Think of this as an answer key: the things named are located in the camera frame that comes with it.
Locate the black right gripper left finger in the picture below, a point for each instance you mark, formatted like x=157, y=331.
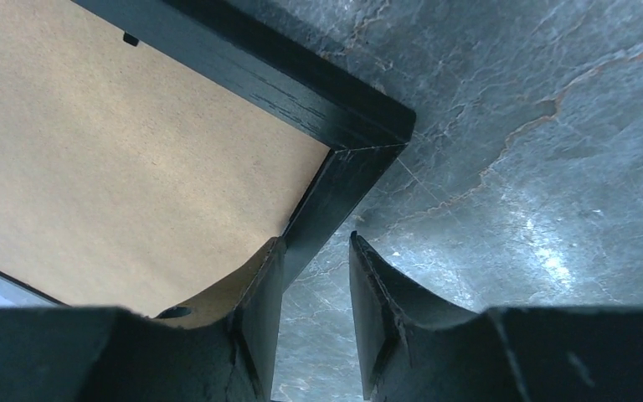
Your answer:
x=218, y=345

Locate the black picture frame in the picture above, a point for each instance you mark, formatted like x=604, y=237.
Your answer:
x=362, y=128

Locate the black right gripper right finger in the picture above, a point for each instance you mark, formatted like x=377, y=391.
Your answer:
x=416, y=346

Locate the brown cardboard backing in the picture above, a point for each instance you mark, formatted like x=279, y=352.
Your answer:
x=127, y=178

